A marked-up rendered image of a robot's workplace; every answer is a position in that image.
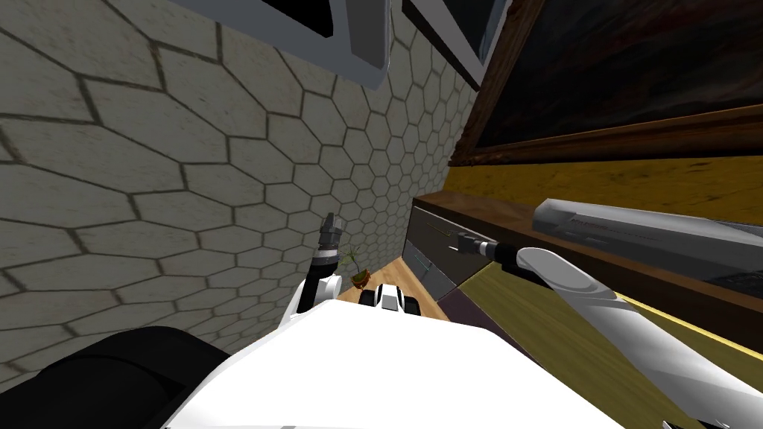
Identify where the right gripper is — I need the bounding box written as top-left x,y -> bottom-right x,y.
456,235 -> 499,259

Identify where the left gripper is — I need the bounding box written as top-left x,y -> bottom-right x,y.
319,213 -> 343,254

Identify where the grey drawer front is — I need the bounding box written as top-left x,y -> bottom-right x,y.
402,205 -> 499,302

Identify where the small potted green plant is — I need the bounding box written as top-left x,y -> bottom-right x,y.
339,244 -> 373,290

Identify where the grey flat box device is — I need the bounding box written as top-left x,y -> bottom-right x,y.
530,199 -> 763,285

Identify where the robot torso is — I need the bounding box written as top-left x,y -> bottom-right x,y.
160,284 -> 627,429

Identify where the grey framed window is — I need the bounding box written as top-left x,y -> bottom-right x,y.
401,0 -> 515,92
169,0 -> 393,92

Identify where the brown wooden cabinet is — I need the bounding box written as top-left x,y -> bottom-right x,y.
402,190 -> 763,429

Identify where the dark painting in wooden frame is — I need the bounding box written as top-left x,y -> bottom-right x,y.
446,0 -> 763,168

